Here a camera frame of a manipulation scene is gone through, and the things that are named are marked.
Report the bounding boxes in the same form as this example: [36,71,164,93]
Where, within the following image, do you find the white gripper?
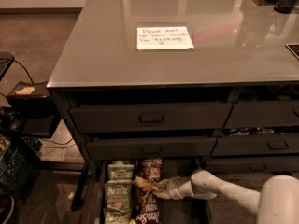
[155,176,193,200]

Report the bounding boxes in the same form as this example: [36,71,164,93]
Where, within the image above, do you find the brown chip bag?
[133,176,170,200]

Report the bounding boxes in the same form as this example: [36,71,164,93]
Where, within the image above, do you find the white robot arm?
[154,169,299,224]

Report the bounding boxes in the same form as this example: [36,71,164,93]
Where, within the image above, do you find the dark brown Sensible snack bag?
[133,158,162,224]

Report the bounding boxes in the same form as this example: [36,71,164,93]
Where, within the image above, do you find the open bottom left drawer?
[94,158,213,224]

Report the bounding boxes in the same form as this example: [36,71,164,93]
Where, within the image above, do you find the green Kettle bag middle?
[105,180,132,210]

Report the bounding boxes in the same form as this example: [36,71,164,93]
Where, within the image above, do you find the green kettle bag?
[104,208,131,224]
[107,161,134,180]
[105,180,132,210]

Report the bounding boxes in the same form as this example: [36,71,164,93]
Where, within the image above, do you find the green Kettle bag top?
[107,161,134,180]

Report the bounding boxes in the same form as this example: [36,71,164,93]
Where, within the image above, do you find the green Kettle bag bottom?
[104,208,131,224]

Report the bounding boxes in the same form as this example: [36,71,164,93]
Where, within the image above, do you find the middle left drawer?
[86,136,216,161]

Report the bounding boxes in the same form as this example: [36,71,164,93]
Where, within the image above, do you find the top left drawer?
[70,103,232,133]

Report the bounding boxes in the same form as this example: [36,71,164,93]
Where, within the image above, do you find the bottom right drawer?
[205,156,299,173]

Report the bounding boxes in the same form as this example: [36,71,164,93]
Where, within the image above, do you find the snack bags in right drawer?
[226,126,299,136]

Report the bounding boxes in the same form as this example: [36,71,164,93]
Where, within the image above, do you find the top right drawer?
[226,101,299,129]

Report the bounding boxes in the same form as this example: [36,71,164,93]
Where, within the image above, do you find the middle right drawer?
[212,133,299,157]

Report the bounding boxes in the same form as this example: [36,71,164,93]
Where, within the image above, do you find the dark cabinet with glass top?
[46,0,299,213]

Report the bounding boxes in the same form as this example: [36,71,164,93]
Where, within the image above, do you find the white handwritten paper note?
[136,26,194,50]

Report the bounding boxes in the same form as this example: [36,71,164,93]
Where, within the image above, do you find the black box with label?
[7,81,61,138]

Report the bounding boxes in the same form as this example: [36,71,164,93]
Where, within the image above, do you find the black chair edge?
[0,51,14,81]

